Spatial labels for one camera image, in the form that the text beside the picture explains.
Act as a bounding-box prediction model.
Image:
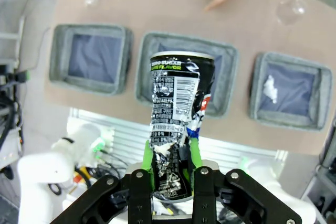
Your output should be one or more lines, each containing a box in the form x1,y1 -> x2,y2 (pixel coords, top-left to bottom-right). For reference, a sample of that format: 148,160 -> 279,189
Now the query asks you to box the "crushed black cola can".
148,51 -> 216,204

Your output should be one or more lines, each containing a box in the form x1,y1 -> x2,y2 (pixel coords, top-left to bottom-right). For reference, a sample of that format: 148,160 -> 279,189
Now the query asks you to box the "grey fabric basket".
48,24 -> 134,95
134,32 -> 239,119
248,52 -> 333,132

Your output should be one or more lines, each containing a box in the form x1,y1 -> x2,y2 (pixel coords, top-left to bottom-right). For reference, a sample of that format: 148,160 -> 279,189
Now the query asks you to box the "white paper ball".
263,74 -> 279,104

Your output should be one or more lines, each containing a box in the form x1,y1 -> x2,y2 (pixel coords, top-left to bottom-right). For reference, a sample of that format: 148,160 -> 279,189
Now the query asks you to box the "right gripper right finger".
188,139 -> 303,224

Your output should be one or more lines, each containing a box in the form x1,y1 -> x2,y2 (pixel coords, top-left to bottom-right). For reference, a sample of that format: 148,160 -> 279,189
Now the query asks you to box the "clear plastic cup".
275,0 -> 308,27

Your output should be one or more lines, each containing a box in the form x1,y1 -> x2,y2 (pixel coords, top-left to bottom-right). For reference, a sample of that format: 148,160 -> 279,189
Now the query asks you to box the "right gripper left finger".
49,140 -> 155,224

